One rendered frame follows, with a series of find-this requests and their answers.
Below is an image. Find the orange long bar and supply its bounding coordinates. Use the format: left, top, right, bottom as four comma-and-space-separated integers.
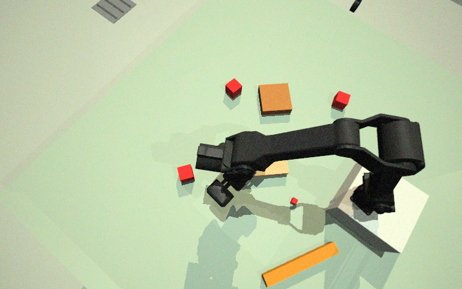
262, 242, 340, 287

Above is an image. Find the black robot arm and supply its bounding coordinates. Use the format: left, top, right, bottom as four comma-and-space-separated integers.
196, 113, 425, 216

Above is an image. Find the orange rectangular block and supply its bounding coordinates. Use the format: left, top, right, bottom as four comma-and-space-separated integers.
258, 83, 292, 115

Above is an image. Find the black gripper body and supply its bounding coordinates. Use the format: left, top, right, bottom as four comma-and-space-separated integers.
207, 171, 255, 207

